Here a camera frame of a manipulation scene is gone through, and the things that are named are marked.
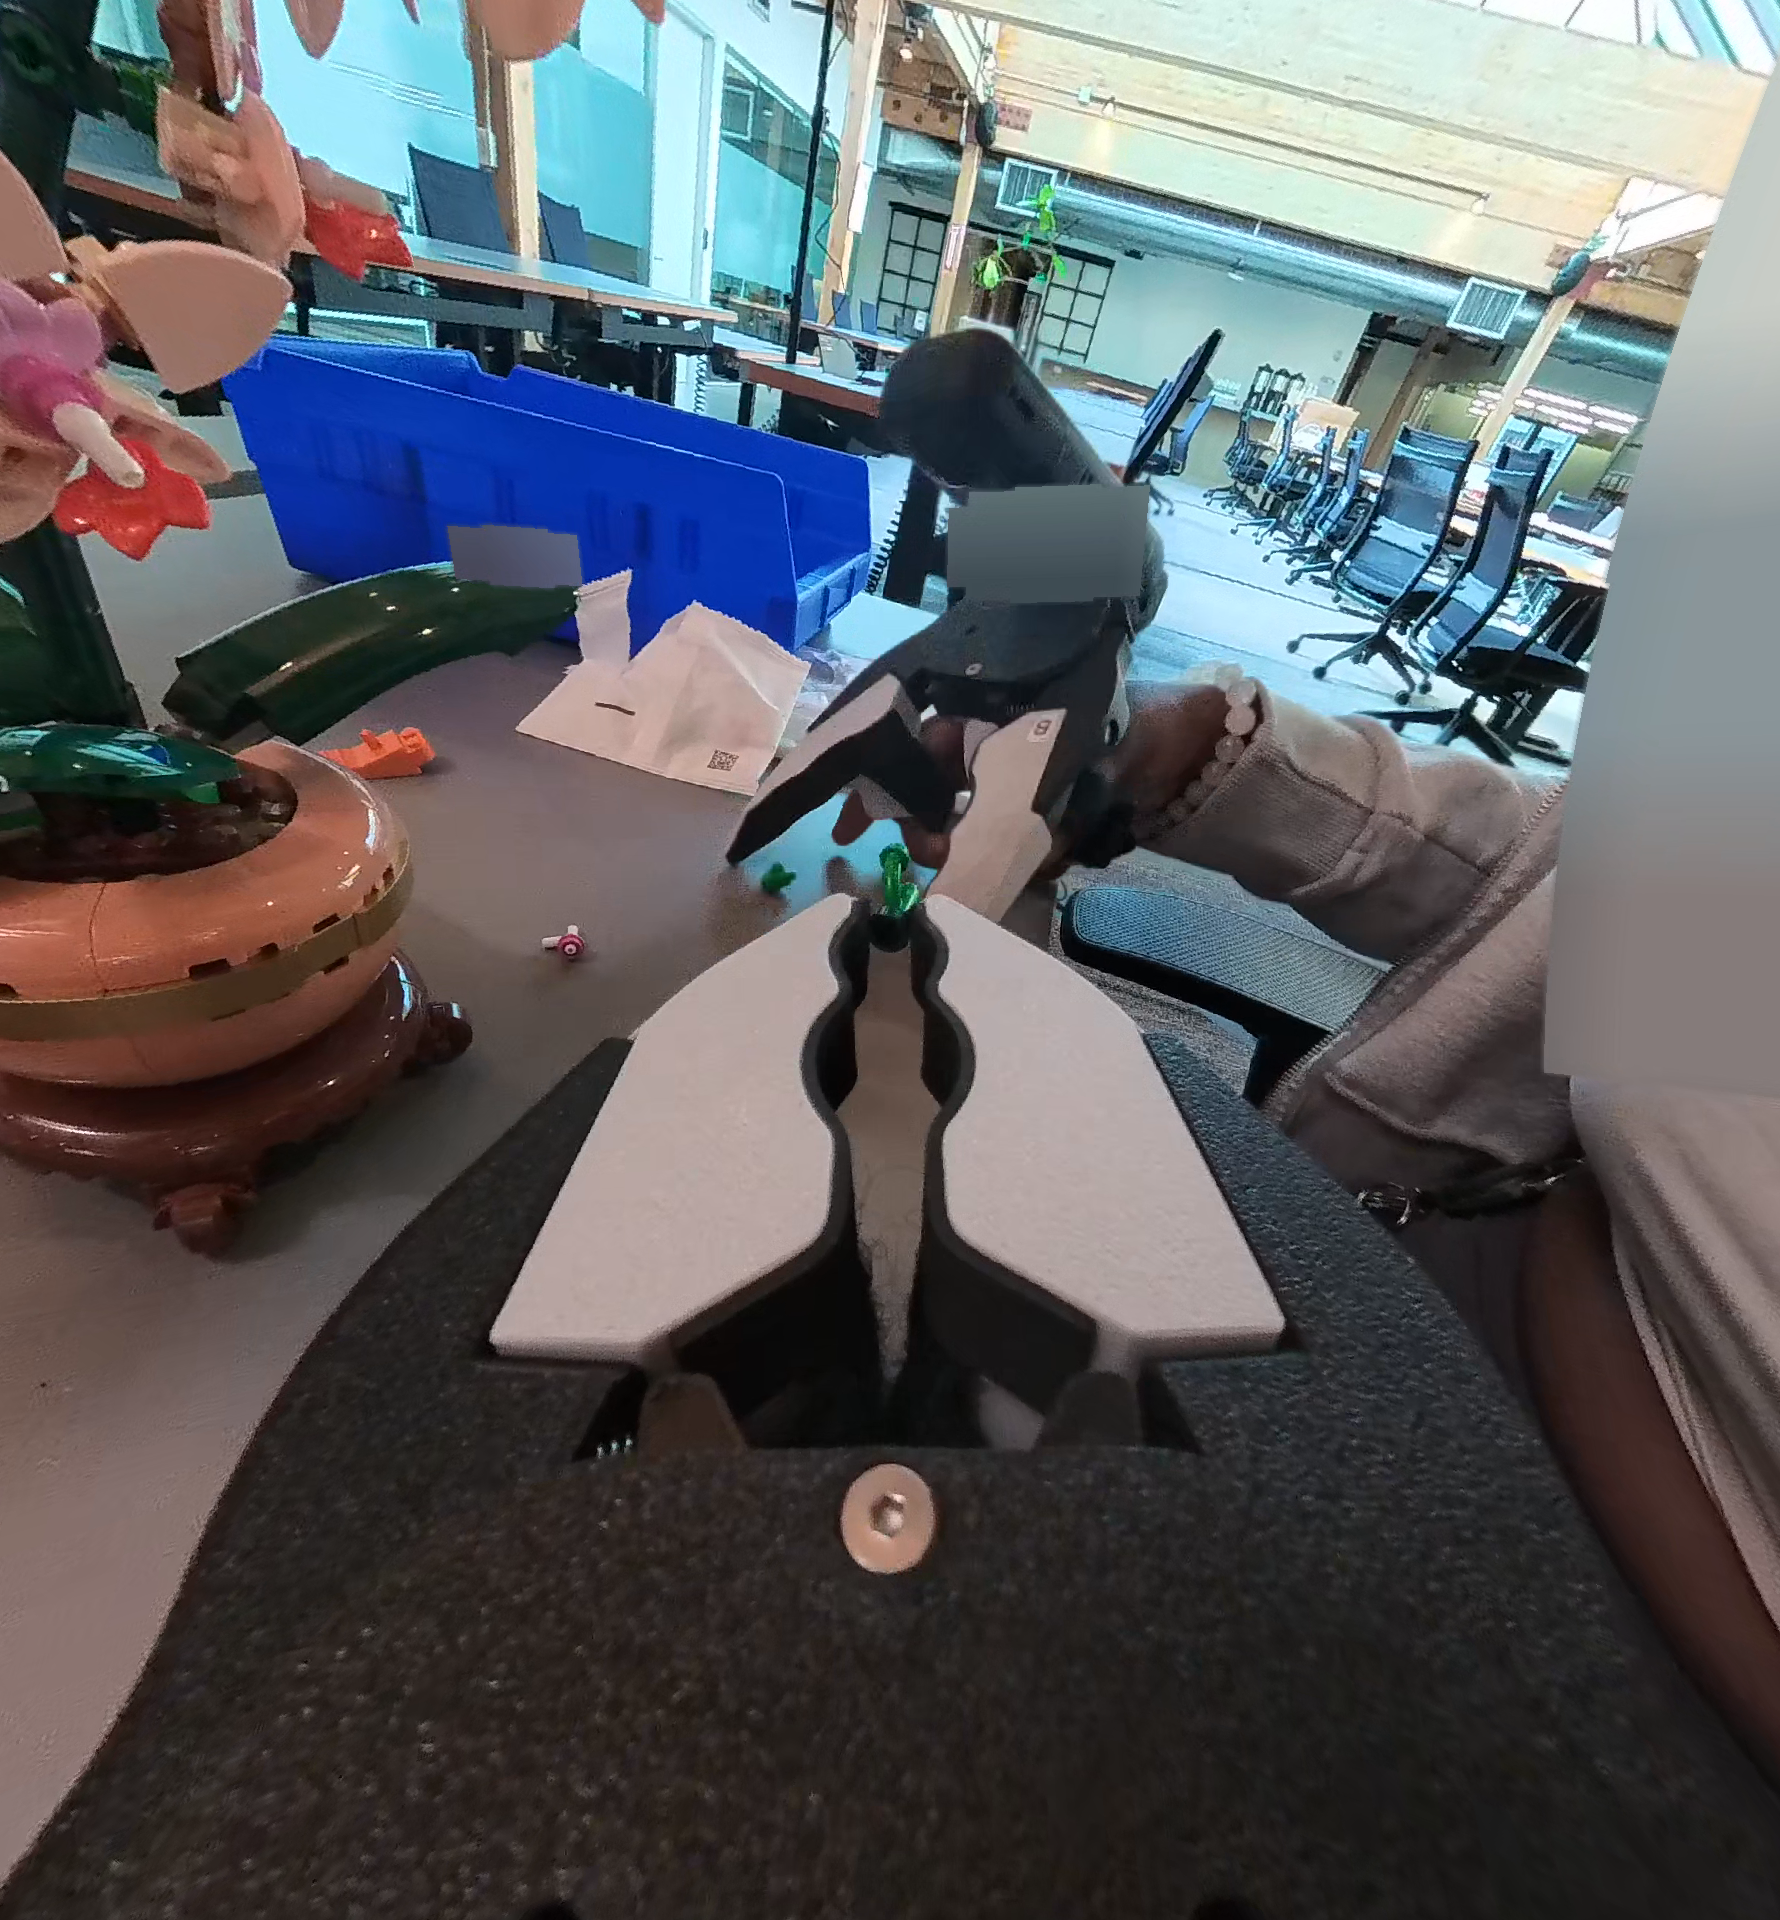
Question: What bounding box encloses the person's right forearm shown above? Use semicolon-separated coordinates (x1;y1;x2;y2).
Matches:
1189;708;1576;1019

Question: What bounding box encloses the long wooden office desk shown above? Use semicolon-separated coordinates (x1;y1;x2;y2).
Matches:
65;165;744;380

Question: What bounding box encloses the large blue plastic bin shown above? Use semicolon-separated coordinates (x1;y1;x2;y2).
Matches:
222;333;878;652

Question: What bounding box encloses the person's own body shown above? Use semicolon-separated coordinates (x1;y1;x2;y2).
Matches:
1266;899;1780;1875

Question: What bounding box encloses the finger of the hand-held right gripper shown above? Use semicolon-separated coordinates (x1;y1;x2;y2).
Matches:
935;721;1060;925
722;667;934;874

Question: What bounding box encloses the orange brick separator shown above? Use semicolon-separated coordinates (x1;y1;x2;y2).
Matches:
323;724;440;784

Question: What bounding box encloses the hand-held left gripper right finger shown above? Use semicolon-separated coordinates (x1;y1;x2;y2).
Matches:
922;895;1289;1372

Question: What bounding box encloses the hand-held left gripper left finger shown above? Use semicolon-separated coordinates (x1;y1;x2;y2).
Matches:
488;895;851;1365

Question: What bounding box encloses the plain white paper bag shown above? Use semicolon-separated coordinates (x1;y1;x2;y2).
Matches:
513;567;814;794

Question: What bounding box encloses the hanging green plant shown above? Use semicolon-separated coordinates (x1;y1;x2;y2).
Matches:
978;184;1079;299

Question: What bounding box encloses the person's right hand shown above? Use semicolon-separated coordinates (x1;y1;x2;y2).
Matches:
832;684;1246;869

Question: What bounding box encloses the teal chair armrest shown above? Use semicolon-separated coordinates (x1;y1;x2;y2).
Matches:
1058;886;1391;1110

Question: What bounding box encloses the grey desk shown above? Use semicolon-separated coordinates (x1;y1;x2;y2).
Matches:
0;362;1089;1920

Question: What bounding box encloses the row of black office chairs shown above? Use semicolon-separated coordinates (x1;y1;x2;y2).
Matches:
1205;362;1627;769

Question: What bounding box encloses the black computer monitor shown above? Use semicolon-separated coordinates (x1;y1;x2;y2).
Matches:
1129;326;1227;482

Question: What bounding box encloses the toy brick orchid plant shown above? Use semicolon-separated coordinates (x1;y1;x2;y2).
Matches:
0;0;669;1258

